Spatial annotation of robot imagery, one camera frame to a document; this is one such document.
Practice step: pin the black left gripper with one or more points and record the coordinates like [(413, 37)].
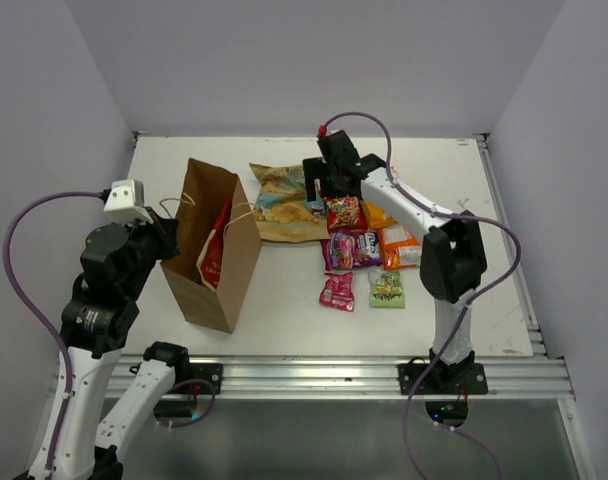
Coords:
[(166, 231)]

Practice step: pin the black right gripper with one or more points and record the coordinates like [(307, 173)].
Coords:
[(316, 168)]

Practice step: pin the brown potato chips bag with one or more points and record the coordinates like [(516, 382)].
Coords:
[(282, 211)]

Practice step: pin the cassava chips bag cream red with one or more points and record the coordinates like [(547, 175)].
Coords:
[(210, 258)]

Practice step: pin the brown paper bag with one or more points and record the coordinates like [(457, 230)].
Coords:
[(205, 189)]

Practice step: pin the orange yellow snack bag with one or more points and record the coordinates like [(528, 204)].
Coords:
[(376, 218)]

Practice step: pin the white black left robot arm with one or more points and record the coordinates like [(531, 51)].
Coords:
[(81, 441)]

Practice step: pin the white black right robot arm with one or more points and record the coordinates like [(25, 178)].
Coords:
[(452, 253)]

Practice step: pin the red snack packet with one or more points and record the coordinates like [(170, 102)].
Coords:
[(345, 214)]

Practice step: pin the purple candy packet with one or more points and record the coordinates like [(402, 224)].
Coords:
[(351, 251)]

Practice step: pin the orange white snack packet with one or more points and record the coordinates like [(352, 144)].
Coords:
[(399, 248)]

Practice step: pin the pink small snack packet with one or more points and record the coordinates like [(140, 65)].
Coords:
[(337, 292)]

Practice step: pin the green small snack packet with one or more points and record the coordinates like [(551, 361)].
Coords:
[(386, 290)]

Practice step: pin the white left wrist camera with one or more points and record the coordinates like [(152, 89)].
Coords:
[(125, 202)]

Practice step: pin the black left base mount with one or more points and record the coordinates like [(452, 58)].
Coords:
[(195, 397)]

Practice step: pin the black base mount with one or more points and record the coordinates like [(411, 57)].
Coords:
[(454, 383), (195, 397)]

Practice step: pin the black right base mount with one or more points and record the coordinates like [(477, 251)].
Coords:
[(454, 383)]

